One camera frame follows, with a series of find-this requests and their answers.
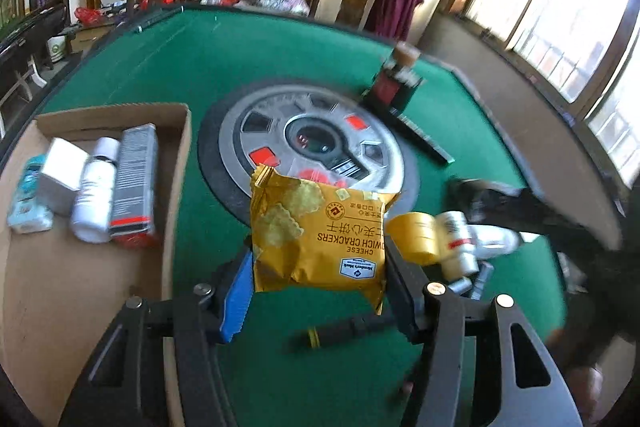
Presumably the grey box with red stripe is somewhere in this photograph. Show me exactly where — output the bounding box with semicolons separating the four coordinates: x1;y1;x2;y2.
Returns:
108;123;160;249

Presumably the yellow cracker packet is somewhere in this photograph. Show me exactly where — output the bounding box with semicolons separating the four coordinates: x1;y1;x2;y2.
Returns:
249;164;403;315

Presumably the light blue packet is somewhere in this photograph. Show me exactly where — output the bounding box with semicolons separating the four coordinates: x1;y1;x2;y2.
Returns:
7;156;55;234

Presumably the black marker pen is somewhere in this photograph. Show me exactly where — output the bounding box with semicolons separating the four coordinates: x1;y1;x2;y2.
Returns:
305;312;401;349

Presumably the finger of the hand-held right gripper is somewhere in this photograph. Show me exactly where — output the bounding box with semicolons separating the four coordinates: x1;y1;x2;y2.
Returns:
447;177;536;228

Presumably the dark wooden bench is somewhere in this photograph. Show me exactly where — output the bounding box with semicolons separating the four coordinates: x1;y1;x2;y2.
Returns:
0;4;68;108

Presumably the white bucket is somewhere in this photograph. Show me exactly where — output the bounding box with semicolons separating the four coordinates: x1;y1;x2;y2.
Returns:
47;36;69;64

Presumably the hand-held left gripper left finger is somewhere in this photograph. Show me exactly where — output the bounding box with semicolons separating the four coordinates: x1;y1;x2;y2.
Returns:
57;247;256;427

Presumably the white plastic bottle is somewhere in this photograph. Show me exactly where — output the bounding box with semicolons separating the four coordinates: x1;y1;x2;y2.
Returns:
470;227;521;258

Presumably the black tile rack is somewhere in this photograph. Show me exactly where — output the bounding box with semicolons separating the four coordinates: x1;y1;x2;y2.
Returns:
395;109;453;165

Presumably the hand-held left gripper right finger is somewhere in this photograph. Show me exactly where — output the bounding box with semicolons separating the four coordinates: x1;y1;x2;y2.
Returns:
382;239;583;427

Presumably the cardboard box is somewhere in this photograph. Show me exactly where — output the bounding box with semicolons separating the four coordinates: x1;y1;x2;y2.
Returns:
0;103;193;427

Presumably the round table control panel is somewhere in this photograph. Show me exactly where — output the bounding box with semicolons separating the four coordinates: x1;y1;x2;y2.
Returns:
197;79;421;228

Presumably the red plastic bag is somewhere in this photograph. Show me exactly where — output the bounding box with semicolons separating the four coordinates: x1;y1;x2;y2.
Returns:
75;7;104;26

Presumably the white spray can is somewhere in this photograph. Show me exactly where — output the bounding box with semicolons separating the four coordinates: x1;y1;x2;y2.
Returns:
70;137;122;244

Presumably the white bottle with red label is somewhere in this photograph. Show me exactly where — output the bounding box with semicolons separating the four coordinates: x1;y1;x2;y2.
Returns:
435;213;481;280

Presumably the small white box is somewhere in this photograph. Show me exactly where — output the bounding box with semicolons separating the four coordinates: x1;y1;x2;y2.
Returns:
39;138;91;215

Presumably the purple cloth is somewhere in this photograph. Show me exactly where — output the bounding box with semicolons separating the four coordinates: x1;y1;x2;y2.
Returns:
365;0;426;42

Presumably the black box with red label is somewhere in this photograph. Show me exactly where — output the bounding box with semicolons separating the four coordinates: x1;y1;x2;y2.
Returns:
364;69;423;115

